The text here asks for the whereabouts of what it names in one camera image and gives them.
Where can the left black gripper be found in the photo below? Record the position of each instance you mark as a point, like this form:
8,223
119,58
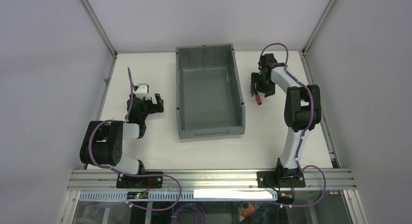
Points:
153,105

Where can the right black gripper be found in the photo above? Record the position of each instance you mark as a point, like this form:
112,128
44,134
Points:
262,83

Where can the red handled black screwdriver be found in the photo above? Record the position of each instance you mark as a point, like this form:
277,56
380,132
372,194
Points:
258,98

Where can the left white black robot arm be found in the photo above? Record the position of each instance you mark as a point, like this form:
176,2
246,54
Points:
103,141

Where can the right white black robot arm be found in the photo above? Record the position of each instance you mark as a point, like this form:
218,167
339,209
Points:
301,113

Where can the grey plastic storage bin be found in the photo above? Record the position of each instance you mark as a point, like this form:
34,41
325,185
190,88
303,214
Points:
209,101

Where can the small green circuit board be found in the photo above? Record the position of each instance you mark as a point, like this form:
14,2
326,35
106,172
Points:
136,195

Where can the orange object under table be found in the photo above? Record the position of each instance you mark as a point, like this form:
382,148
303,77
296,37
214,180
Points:
248,208

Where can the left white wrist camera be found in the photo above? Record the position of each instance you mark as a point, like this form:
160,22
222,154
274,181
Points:
141,91

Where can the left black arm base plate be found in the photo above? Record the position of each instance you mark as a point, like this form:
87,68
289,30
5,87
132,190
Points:
152,180

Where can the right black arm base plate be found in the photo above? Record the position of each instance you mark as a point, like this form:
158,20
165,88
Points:
272,179

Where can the aluminium extrusion rail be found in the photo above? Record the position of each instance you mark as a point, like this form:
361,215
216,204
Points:
93,180

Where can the white slotted cable duct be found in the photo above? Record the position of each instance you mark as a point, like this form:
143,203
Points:
184,196

